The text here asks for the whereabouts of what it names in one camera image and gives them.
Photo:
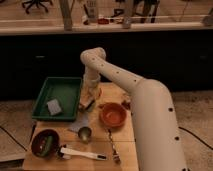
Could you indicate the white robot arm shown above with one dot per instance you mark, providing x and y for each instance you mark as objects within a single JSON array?
[{"x": 158, "y": 143}]

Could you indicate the green plastic tray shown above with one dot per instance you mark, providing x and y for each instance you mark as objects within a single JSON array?
[{"x": 66, "y": 91}]

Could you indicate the green cucumber toy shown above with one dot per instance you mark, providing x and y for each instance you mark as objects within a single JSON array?
[{"x": 46, "y": 146}]

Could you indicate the black office chair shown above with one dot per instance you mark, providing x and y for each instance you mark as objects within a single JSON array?
[{"x": 29, "y": 3}]

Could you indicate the metal fork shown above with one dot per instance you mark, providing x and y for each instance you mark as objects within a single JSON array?
[{"x": 115, "y": 154}]

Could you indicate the red object on shelf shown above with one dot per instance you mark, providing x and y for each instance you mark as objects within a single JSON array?
[{"x": 103, "y": 21}]

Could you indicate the dark brown bowl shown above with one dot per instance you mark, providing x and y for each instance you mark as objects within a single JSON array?
[{"x": 37, "y": 142}]

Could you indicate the white handled brush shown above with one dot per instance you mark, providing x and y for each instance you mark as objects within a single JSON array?
[{"x": 73, "y": 152}]

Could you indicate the orange ceramic bowl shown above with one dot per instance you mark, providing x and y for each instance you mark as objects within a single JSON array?
[{"x": 113, "y": 115}]

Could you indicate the grey cloth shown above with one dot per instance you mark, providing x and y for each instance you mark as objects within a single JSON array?
[{"x": 81, "y": 121}]

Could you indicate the brown pine cone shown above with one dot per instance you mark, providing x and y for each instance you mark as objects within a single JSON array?
[{"x": 126, "y": 104}]

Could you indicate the small metal cup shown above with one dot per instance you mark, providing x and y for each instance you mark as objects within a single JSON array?
[{"x": 84, "y": 134}]

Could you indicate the wooden table leg post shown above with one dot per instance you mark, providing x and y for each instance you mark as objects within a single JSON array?
[{"x": 66, "y": 14}]

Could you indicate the grey blue sponge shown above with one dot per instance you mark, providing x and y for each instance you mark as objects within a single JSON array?
[{"x": 54, "y": 107}]

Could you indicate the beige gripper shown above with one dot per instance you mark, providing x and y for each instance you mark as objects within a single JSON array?
[{"x": 88, "y": 96}]

